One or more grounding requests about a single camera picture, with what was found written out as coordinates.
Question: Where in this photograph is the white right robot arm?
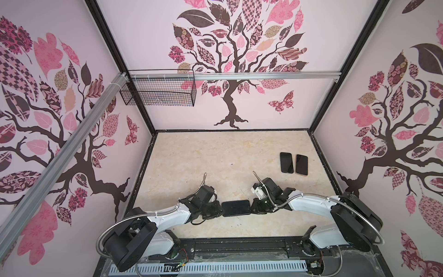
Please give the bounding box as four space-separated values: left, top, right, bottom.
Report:
251 178 385 252

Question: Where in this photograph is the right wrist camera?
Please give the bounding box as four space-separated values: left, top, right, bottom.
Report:
251 184 267 200

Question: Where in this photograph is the black right corner post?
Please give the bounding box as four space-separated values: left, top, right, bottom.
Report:
309 0 391 134

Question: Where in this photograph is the silver aluminium side bar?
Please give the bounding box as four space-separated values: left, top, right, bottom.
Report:
1 72 128 258

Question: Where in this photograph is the black wire basket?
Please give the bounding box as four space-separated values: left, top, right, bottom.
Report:
120 69 197 107

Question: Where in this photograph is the flexible metal conduit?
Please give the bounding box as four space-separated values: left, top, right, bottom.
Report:
253 171 385 245
96 172 208 259

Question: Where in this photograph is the silver aluminium crossbar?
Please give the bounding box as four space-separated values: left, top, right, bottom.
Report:
129 70 341 81

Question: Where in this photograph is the white slotted cable duct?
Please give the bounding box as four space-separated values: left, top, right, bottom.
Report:
108 260 308 277

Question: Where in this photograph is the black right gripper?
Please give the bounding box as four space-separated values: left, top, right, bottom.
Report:
246 196 275 215

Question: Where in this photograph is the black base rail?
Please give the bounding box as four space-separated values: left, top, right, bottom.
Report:
94 237 392 277

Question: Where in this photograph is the black corner frame post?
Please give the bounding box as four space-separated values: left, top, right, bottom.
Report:
85 0 156 136

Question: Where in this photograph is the pink phone case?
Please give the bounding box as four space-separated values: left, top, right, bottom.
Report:
295 154 309 176

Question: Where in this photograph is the right flexible metal conduit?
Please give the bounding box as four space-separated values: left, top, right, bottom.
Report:
253 171 385 245

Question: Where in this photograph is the left flexible metal conduit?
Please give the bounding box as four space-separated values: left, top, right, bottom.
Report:
96 172 208 259

